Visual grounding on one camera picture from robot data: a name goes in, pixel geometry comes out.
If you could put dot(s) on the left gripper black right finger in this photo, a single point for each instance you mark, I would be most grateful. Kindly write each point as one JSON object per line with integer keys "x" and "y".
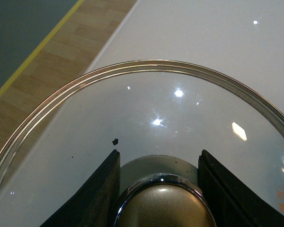
{"x": 231, "y": 202}

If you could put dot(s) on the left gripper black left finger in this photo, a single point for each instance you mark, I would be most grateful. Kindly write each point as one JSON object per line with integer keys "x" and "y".
{"x": 91, "y": 205}

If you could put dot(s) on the glass pot lid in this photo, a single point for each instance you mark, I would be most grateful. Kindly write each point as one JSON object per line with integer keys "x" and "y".
{"x": 160, "y": 116}

